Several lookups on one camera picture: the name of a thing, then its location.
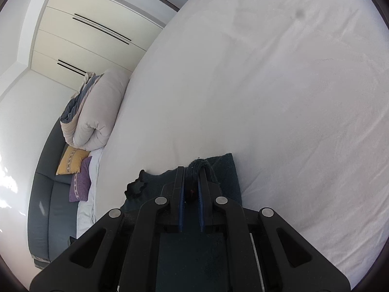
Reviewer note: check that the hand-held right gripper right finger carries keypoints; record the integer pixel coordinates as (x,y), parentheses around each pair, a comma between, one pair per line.
(201,210)

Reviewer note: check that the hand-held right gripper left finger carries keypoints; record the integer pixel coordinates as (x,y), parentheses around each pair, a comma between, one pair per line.
(181,210)

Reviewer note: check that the dark green sweater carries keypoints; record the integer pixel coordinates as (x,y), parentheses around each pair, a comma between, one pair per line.
(226,173)

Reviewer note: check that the white crumpled cloth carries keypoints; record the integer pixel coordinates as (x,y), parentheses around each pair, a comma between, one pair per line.
(89,206)

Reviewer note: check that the purple patterned pillow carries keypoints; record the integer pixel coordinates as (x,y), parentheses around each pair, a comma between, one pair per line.
(79,185)

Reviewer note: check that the yellow patterned pillow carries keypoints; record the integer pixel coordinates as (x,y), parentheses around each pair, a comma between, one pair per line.
(71,161)

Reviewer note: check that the grey padded headboard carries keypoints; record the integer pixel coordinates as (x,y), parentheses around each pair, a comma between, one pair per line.
(57,219)

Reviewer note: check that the folded beige duvet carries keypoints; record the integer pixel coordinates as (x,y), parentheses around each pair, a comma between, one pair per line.
(97,112)

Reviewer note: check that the bed with white sheet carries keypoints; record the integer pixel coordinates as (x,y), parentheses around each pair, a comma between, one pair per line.
(258,82)

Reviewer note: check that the cream wardrobe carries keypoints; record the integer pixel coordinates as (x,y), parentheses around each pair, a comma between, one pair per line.
(79,39)

